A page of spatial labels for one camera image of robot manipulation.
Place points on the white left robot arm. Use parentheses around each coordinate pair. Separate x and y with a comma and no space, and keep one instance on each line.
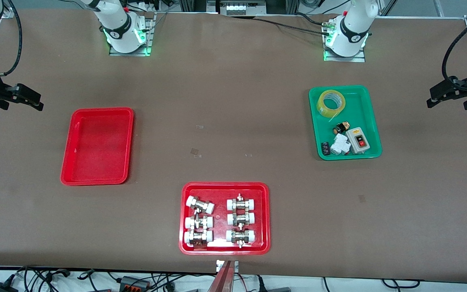
(351,32)

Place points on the black terminal block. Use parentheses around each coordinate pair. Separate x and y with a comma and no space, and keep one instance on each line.
(325,148)

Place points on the grey push button switch box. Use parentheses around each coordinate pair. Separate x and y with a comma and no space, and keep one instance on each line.
(359,140)

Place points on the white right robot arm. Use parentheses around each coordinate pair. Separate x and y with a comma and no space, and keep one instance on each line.
(116,24)

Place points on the silver metal bracket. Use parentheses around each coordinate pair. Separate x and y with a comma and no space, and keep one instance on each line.
(218,265)

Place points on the small brown black electrical component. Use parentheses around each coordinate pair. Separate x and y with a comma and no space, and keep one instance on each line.
(342,127)

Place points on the grey power strip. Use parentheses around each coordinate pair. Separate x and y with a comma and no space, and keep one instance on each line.
(239,8)

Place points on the empty red plastic tray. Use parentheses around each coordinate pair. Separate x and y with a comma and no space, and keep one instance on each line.
(97,146)

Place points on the grey power adapter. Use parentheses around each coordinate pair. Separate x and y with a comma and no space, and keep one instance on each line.
(134,282)

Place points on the metal fitting with white caps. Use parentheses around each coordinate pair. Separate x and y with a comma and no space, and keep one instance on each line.
(240,219)
(240,236)
(198,222)
(240,204)
(200,205)
(198,237)

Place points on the green plastic tray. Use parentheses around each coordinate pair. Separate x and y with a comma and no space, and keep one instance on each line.
(365,101)

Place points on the aluminium extrusion frame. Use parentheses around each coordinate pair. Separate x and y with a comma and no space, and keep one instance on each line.
(193,5)

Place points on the black power adapter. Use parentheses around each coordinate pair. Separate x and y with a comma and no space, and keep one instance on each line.
(0,287)

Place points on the yellow packing tape roll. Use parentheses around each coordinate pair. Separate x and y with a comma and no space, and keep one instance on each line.
(330,113)

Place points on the red tray holding fittings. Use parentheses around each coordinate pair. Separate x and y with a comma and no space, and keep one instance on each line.
(220,215)

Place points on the red metal bar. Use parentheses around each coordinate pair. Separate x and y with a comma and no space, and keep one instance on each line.
(221,280)

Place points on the white circuit breaker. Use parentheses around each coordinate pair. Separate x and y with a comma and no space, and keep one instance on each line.
(341,144)

